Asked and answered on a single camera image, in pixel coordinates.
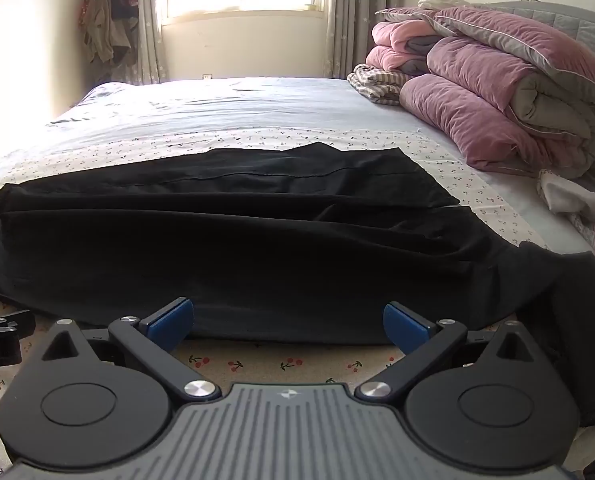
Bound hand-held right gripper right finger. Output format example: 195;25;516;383
355;302;535;403

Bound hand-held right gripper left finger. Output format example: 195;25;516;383
40;297;223;403

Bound black pants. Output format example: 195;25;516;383
0;142;566;347

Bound cherry print bed sheet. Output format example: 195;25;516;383
0;126;551;480

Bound dark cloth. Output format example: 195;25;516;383
515;241;595;428

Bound white crumpled cloth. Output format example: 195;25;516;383
536;169;595;241

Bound light blue bed sheet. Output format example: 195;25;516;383
0;76;595;281

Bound mauve folded quilt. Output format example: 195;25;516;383
400;35;595;179

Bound striped folded cloth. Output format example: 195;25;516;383
346;63;419;106

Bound light pink folded quilt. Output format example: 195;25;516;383
366;7;446;77

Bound grey star print curtain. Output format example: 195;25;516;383
129;0;172;86
322;0;406;81

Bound khaki hanging jacket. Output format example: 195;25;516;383
80;0;134;67

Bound mauve quilt with grey edging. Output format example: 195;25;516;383
430;6;595;94

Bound white garment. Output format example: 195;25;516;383
417;0;478;11

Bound pink grey folded quilts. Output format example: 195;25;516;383
487;0;595;62

